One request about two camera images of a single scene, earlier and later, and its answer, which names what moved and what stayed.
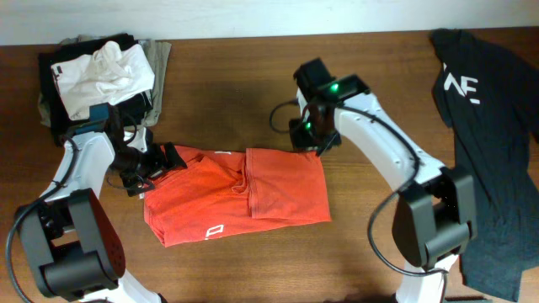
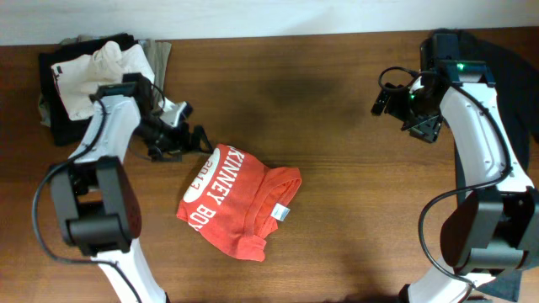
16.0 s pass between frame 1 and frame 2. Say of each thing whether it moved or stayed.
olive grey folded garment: stayed
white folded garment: stayed
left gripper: moved
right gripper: moved
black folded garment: stayed
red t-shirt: moved
